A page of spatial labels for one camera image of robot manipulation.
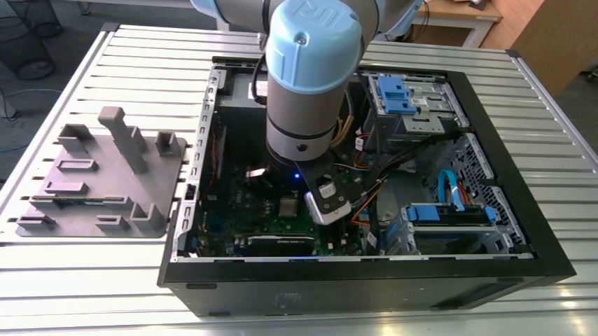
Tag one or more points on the green motherboard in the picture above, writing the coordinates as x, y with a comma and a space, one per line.
234, 217

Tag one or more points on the wooden desk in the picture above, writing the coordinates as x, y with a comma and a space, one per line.
468, 14

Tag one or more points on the black mesh bin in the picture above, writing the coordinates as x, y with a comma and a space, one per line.
28, 52

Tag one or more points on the blue plastic drive latch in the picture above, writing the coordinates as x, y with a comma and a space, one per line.
397, 94

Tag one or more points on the grey metal drive cage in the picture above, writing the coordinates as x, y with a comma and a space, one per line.
418, 129

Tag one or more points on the black graphics card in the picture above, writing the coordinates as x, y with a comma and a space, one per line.
278, 246

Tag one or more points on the grey power supply unit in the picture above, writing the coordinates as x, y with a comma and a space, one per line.
238, 91

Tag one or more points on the hard disk in blue carrier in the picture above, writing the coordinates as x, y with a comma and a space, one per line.
422, 213

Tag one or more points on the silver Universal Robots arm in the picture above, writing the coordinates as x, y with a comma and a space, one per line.
303, 115

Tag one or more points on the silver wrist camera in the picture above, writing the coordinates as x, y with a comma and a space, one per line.
327, 210

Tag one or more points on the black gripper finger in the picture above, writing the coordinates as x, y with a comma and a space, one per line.
257, 178

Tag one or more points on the silver CPU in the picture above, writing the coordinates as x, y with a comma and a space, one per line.
289, 207

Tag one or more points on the grey plastic parts rack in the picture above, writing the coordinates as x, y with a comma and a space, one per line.
107, 182

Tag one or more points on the wooden cabinet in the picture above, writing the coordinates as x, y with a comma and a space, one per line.
552, 42

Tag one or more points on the black open PC case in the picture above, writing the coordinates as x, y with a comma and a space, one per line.
327, 290

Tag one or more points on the green RAM stick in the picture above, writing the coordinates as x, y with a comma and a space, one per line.
79, 202

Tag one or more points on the black RAM slot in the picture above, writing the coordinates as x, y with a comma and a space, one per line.
329, 234
341, 232

